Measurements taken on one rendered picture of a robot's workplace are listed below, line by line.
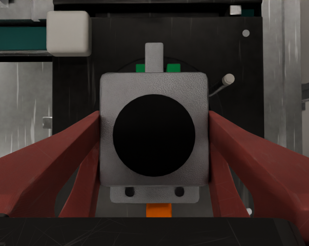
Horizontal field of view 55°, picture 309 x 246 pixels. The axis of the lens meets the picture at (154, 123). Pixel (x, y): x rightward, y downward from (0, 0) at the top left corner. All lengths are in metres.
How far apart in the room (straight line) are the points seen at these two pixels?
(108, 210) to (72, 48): 0.18
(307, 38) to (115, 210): 0.37
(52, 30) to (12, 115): 0.14
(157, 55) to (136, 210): 0.22
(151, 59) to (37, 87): 0.28
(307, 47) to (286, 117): 0.17
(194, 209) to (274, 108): 0.15
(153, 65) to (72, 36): 0.19
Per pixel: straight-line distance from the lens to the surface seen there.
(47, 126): 0.36
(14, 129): 0.43
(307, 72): 0.51
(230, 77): 0.24
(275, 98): 0.37
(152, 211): 0.24
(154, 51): 0.16
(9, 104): 0.43
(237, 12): 0.38
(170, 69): 0.27
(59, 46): 0.34
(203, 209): 0.35
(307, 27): 0.52
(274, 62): 0.38
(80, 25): 0.34
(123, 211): 0.35
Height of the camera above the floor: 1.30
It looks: 88 degrees down
